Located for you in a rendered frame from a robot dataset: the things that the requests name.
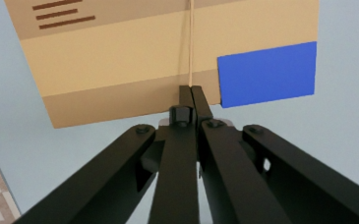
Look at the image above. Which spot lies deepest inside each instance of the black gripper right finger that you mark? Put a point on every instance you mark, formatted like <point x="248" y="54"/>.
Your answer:
<point x="298" y="188"/>

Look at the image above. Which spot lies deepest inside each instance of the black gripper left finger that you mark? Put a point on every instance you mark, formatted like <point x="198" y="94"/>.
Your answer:
<point x="109" y="187"/>

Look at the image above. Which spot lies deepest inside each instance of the blue flat panel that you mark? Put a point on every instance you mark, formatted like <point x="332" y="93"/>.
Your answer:
<point x="268" y="74"/>

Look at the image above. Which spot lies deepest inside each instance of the brown cardboard box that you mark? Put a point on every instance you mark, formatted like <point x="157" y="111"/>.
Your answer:
<point x="102" y="60"/>

